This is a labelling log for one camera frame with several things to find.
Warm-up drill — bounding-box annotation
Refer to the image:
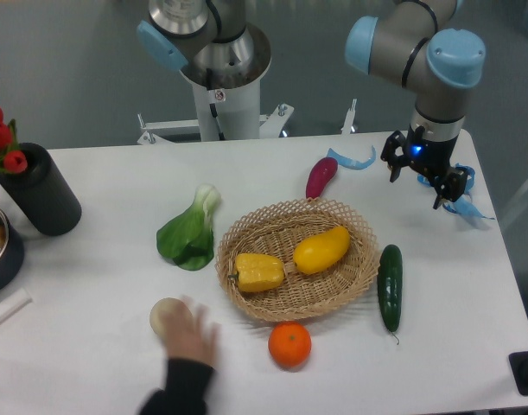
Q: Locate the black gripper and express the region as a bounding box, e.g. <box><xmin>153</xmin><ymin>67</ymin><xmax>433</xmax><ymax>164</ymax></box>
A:
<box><xmin>380</xmin><ymin>124</ymin><xmax>468</xmax><ymax>209</ymax></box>

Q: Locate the yellow bell pepper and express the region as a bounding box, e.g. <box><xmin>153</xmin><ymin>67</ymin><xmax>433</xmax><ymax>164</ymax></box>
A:
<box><xmin>229</xmin><ymin>253</ymin><xmax>285</xmax><ymax>293</ymax></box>

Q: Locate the orange tangerine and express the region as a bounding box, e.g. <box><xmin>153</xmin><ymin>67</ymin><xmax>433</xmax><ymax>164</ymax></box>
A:
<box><xmin>268</xmin><ymin>322</ymin><xmax>312</xmax><ymax>369</ymax></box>

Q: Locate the beige round bun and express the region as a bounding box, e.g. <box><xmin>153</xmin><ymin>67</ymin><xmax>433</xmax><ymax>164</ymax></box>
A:
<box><xmin>149</xmin><ymin>297</ymin><xmax>194</xmax><ymax>340</ymax></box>

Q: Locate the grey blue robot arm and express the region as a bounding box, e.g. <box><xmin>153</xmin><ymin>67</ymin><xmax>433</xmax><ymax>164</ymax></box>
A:
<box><xmin>345</xmin><ymin>1</ymin><xmax>486</xmax><ymax>208</ymax></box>

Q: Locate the black sleeved forearm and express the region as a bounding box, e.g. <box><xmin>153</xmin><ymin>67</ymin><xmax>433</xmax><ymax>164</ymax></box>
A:
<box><xmin>139</xmin><ymin>358</ymin><xmax>214</xmax><ymax>415</ymax></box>

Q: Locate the woven wicker basket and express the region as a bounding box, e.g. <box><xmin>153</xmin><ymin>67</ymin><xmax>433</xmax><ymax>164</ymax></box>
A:
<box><xmin>215</xmin><ymin>199</ymin><xmax>379</xmax><ymax>322</ymax></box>

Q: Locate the blurred human hand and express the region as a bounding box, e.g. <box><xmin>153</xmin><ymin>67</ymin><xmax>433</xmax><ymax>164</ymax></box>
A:
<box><xmin>163</xmin><ymin>297</ymin><xmax>219</xmax><ymax>367</ymax></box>

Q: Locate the blue ribbon tangle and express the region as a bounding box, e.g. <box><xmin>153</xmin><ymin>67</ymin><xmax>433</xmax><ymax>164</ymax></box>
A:
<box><xmin>417</xmin><ymin>164</ymin><xmax>493</xmax><ymax>220</ymax></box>

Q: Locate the curled blue tape strip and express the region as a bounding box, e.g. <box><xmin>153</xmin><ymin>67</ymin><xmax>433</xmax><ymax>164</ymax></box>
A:
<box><xmin>327</xmin><ymin>146</ymin><xmax>377</xmax><ymax>170</ymax></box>

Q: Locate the purple eggplant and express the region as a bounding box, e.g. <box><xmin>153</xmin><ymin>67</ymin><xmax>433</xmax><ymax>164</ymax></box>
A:
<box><xmin>305</xmin><ymin>156</ymin><xmax>338</xmax><ymax>199</ymax></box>

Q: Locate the green cucumber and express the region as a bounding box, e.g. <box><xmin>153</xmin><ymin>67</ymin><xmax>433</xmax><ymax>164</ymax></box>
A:
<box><xmin>377</xmin><ymin>244</ymin><xmax>403</xmax><ymax>344</ymax></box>

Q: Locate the yellow mango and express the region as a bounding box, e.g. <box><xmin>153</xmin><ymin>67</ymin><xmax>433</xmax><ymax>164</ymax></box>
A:
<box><xmin>293</xmin><ymin>226</ymin><xmax>351</xmax><ymax>275</ymax></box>

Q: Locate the black device at edge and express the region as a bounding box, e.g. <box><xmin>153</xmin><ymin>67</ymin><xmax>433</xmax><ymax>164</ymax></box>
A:
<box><xmin>508</xmin><ymin>351</ymin><xmax>528</xmax><ymax>396</ymax></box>

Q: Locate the green bok choy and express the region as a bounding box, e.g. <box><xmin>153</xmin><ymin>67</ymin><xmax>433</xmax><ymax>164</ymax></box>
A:
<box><xmin>156</xmin><ymin>184</ymin><xmax>221</xmax><ymax>271</ymax></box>

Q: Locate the black cylindrical vase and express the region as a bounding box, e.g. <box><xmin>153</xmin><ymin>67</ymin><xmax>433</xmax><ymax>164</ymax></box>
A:
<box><xmin>0</xmin><ymin>143</ymin><xmax>82</xmax><ymax>236</ymax></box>

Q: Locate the red tulip bouquet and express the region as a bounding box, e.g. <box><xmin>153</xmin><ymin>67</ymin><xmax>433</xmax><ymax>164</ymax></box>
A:
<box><xmin>0</xmin><ymin>107</ymin><xmax>28</xmax><ymax>175</ymax></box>

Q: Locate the white paper tube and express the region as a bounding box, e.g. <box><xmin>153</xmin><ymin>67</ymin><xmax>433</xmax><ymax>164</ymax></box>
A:
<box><xmin>0</xmin><ymin>289</ymin><xmax>32</xmax><ymax>324</ymax></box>

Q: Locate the dark metal bowl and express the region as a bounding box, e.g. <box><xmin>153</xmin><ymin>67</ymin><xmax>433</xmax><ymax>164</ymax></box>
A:
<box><xmin>0</xmin><ymin>209</ymin><xmax>25</xmax><ymax>290</ymax></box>

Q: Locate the white metal base frame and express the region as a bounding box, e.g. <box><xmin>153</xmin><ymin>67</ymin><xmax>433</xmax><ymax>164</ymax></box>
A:
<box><xmin>136</xmin><ymin>98</ymin><xmax>359</xmax><ymax>146</ymax></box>

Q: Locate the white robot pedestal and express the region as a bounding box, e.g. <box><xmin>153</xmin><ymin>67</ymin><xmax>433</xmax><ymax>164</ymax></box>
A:
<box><xmin>181</xmin><ymin>23</ymin><xmax>271</xmax><ymax>142</ymax></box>

